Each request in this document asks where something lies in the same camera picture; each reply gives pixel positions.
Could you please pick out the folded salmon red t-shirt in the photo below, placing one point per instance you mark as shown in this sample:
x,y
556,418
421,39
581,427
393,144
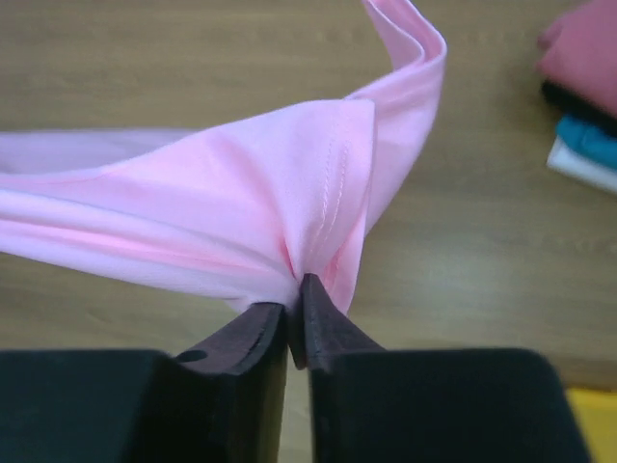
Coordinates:
x,y
579,53

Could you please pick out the folded black t-shirt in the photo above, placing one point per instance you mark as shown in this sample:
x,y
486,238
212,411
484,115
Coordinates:
x,y
576,106

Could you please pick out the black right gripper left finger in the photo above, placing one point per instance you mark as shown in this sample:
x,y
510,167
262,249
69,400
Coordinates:
x,y
218,401

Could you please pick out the yellow plastic tray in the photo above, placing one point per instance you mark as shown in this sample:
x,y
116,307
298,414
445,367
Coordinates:
x,y
596,413

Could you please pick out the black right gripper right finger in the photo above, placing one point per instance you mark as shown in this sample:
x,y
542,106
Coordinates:
x,y
369,404

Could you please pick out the light pink t-shirt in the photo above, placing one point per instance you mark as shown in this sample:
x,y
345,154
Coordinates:
x,y
240,211

